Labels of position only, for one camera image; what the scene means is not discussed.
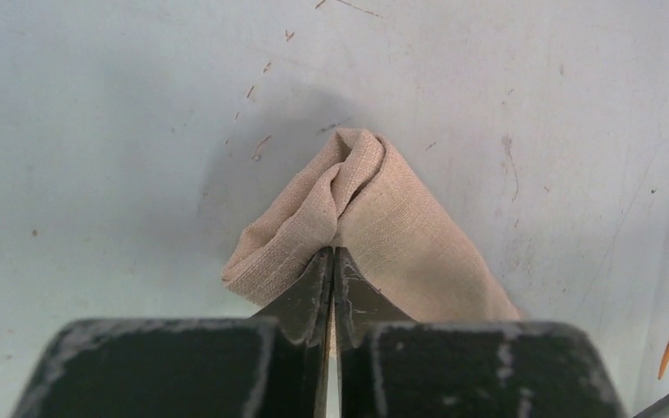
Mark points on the beige cloth napkin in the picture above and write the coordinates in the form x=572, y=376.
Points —
x=359, y=192

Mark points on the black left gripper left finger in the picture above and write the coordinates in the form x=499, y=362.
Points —
x=297, y=372

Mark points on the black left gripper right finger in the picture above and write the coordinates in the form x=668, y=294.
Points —
x=358, y=307

